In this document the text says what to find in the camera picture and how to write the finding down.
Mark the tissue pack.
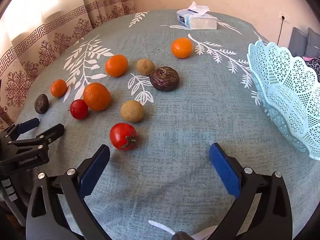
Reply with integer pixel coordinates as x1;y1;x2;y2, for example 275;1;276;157
176;2;218;30

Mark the light blue plastic basket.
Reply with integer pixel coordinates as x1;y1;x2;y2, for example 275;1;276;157
247;41;320;161

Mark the large red tomato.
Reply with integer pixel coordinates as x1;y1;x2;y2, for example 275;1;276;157
109;123;138;151

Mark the small orange mandarin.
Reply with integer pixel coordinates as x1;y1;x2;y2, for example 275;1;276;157
50;79;68;98

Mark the smooth round orange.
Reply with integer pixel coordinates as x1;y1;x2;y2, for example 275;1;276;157
105;54;129;78
171;37;193;59

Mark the white wall outlet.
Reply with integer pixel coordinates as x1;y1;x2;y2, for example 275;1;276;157
279;11;292;23

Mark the black power cable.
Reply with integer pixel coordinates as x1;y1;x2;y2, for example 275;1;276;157
277;17;285;46

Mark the dark brown water chestnut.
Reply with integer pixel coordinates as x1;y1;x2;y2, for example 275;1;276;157
171;231;192;240
34;94;49;115
150;66;180;92

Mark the small red tomato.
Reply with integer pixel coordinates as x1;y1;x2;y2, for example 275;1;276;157
69;99;89;120

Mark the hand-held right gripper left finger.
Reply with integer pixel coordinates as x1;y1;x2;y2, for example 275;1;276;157
26;144;112;240

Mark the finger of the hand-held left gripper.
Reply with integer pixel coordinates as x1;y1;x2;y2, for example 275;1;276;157
8;124;65;148
0;117;40;138

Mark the tan round fruit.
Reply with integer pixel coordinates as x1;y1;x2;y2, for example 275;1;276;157
120;100;144;123
137;59;155;76

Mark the beige patterned curtain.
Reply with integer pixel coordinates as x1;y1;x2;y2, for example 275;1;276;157
0;0;137;130

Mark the teal leaf print tablecloth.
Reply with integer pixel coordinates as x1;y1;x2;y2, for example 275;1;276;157
15;9;320;240

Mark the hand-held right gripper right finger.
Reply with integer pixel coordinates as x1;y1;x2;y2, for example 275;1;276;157
209;142;293;240

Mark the leopard print cloth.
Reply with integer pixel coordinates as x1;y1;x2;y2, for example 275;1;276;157
304;57;320;82

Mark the large orange mandarin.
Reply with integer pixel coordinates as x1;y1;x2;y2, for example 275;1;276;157
83;82;111;111

